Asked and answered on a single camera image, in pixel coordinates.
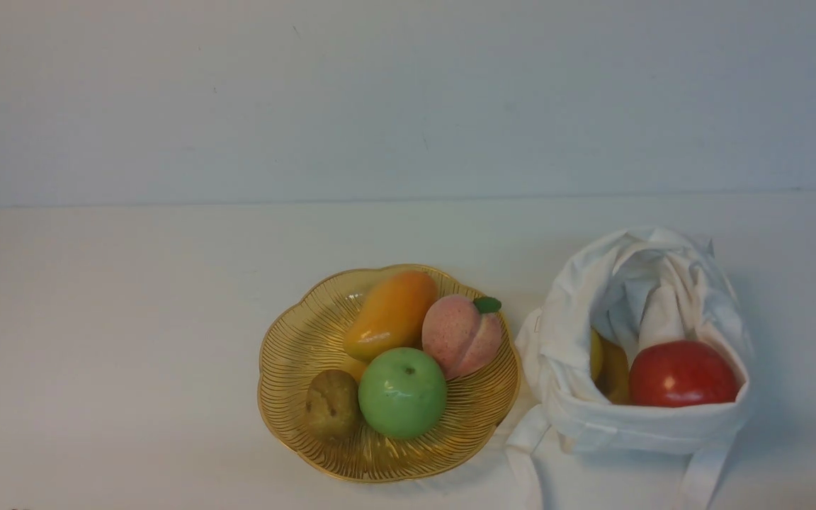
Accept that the brown kiwi fruit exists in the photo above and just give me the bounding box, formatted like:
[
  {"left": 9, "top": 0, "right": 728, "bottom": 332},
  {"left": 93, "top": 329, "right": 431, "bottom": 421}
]
[{"left": 305, "top": 369, "right": 361, "bottom": 441}]

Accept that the yellow fruit in bag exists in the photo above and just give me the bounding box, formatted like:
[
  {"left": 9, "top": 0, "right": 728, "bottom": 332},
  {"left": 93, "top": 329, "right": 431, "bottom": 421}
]
[{"left": 590, "top": 329, "right": 630, "bottom": 404}]

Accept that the green apple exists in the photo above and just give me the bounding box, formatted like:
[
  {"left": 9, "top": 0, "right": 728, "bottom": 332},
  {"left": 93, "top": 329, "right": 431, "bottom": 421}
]
[{"left": 358, "top": 346, "right": 447, "bottom": 440}]

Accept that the red apple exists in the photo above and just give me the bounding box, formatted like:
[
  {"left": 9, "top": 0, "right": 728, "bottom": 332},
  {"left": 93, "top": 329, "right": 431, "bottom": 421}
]
[{"left": 629, "top": 340, "right": 740, "bottom": 409}]

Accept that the pink peach with leaf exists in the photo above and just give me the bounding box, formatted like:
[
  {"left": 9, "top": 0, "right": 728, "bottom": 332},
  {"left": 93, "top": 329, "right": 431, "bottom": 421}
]
[{"left": 421, "top": 294, "right": 502, "bottom": 380}]

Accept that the white cloth bag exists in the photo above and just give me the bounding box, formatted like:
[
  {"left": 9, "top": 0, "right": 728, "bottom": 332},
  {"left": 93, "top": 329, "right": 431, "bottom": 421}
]
[{"left": 505, "top": 226, "right": 757, "bottom": 509}]

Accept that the orange yellow mango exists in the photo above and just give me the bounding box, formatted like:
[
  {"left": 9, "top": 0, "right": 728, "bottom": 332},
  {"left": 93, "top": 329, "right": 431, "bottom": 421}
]
[{"left": 343, "top": 271, "right": 439, "bottom": 363}]

